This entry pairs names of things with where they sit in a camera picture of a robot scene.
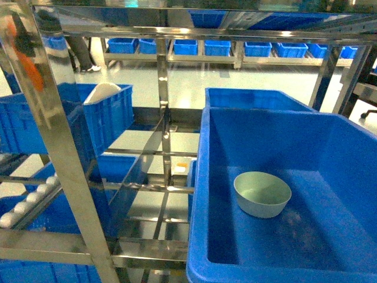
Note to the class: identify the light green bowl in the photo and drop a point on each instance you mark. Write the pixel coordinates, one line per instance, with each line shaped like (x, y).
(260, 194)

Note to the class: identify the large blue bin left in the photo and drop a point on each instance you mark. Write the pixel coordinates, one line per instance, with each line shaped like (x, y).
(96, 126)

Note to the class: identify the large blue bin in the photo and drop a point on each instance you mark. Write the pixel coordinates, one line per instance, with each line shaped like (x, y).
(327, 230)
(96, 126)

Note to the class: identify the background rack with blue bins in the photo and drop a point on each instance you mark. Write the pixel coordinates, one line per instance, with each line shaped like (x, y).
(236, 58)

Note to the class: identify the large blue bin right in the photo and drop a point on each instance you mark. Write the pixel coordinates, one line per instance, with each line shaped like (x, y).
(327, 230)

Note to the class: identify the blue bin behind target bin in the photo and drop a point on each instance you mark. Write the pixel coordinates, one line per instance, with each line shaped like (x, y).
(253, 99)

